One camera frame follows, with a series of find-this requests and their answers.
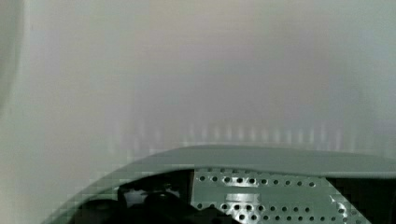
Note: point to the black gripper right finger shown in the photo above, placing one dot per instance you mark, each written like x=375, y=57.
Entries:
x=363, y=200

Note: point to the green plastic strainer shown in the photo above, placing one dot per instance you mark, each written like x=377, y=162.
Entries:
x=254, y=185

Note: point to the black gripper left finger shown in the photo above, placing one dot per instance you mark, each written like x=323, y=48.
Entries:
x=158, y=199

